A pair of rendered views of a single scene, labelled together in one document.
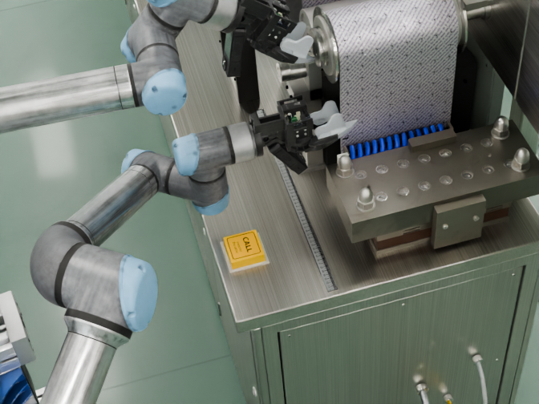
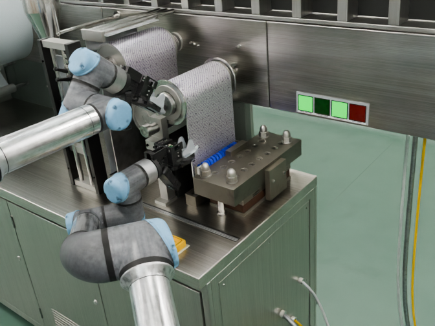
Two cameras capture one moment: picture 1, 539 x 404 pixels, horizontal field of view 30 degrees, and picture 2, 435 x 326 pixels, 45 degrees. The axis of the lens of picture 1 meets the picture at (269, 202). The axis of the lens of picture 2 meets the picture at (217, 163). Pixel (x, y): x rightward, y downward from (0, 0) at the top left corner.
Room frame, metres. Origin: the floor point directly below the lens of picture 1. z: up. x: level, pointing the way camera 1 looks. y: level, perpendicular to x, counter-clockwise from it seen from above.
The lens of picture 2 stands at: (0.18, 0.72, 1.83)
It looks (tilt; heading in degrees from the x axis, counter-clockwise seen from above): 27 degrees down; 322
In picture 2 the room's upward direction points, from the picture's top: 5 degrees counter-clockwise
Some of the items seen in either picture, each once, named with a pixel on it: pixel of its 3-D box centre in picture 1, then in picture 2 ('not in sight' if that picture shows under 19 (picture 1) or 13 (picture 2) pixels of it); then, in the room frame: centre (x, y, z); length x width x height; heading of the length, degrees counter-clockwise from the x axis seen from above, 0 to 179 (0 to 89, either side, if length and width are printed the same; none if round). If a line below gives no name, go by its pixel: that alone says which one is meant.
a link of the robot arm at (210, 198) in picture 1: (201, 184); (125, 215); (1.38, 0.13, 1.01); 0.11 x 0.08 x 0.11; 64
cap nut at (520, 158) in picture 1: (521, 157); (286, 136); (1.33, -0.50, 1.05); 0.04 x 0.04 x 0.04
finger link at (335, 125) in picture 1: (336, 123); (190, 147); (1.40, -0.15, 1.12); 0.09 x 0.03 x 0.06; 100
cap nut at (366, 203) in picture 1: (366, 197); (231, 174); (1.26, -0.18, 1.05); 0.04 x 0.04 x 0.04
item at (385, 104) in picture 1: (396, 103); (212, 132); (1.45, -0.27, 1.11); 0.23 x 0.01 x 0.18; 101
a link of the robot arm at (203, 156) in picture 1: (203, 152); (125, 184); (1.37, 0.12, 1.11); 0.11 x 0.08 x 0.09; 102
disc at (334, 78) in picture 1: (325, 45); (168, 102); (1.48, -0.13, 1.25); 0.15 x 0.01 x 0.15; 11
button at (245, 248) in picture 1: (244, 248); (169, 245); (1.28, 0.06, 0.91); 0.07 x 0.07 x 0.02; 11
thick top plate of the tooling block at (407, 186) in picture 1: (434, 179); (250, 165); (1.34, -0.33, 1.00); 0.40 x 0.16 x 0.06; 101
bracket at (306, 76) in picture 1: (304, 113); (160, 161); (1.51, -0.09, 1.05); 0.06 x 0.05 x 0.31; 101
